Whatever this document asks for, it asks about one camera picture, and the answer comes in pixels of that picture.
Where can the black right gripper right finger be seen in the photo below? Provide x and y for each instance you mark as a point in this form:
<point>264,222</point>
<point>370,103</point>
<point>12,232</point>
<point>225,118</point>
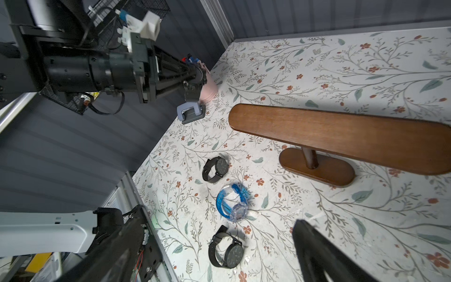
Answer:
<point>320,259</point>

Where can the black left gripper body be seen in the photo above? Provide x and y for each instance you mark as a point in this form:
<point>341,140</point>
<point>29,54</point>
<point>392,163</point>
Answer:
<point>56,46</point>

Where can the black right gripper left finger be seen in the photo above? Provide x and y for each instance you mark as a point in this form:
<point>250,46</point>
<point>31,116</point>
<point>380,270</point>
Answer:
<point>115,249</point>

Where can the brown wooden watch stand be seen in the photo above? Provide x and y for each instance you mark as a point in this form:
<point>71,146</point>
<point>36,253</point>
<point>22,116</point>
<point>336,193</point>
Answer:
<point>320,142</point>

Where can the black slim watch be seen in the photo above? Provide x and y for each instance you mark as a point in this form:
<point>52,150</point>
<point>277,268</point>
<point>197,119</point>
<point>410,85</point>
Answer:
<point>220,166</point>

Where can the black round watch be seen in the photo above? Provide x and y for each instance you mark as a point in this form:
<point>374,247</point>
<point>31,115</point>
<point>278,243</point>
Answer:
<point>233,254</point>

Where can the blue transparent watch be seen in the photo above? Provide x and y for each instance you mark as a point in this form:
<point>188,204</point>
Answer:
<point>232,203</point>

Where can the grey hole punch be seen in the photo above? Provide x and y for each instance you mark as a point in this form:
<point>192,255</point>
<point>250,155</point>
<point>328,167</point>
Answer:
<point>191,111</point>

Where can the pink pen cup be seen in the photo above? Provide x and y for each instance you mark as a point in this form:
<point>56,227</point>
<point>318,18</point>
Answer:
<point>210,89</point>

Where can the black wire wall basket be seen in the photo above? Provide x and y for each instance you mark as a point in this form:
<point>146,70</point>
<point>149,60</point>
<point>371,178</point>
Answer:
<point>77,76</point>

